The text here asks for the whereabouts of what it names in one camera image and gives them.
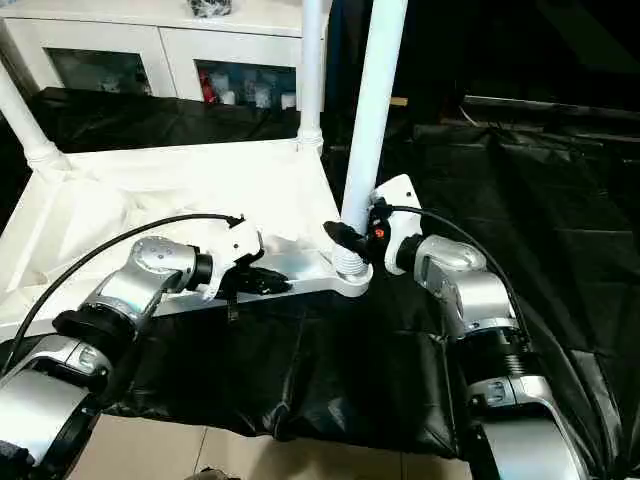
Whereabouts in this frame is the white plastic table top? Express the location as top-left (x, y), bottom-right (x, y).
top-left (0, 136), bottom-right (375, 347)

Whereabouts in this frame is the white plastic table leg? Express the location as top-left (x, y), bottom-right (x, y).
top-left (331, 0), bottom-right (410, 282)
top-left (296, 0), bottom-right (325, 152)
top-left (0, 58), bottom-right (72, 175)

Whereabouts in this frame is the black work surface mat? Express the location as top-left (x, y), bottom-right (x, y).
top-left (0, 84), bottom-right (640, 480)

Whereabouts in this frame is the white glass door cabinet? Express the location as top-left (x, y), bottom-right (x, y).
top-left (0, 0), bottom-right (332, 110)

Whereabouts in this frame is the dark patterned object on cabinet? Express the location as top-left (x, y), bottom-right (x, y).
top-left (186, 0), bottom-right (235, 22)

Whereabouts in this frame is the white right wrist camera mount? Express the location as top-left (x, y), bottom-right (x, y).
top-left (368, 172), bottom-right (427, 277)

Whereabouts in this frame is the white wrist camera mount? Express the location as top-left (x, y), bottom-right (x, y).
top-left (368, 172), bottom-right (427, 277)
top-left (201, 216), bottom-right (267, 302)

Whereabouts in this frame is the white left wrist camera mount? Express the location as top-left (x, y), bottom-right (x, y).
top-left (201, 216), bottom-right (267, 302)

